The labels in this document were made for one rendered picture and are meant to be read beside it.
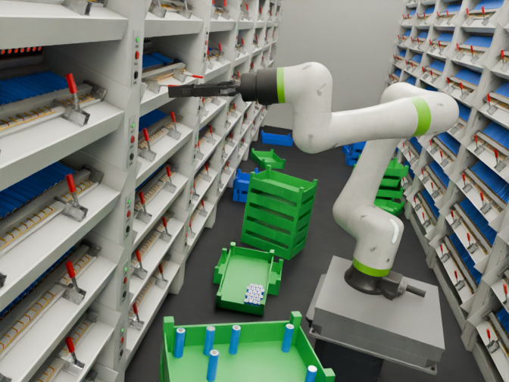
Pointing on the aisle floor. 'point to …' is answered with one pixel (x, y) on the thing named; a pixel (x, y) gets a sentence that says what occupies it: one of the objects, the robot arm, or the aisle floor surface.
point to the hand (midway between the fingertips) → (182, 91)
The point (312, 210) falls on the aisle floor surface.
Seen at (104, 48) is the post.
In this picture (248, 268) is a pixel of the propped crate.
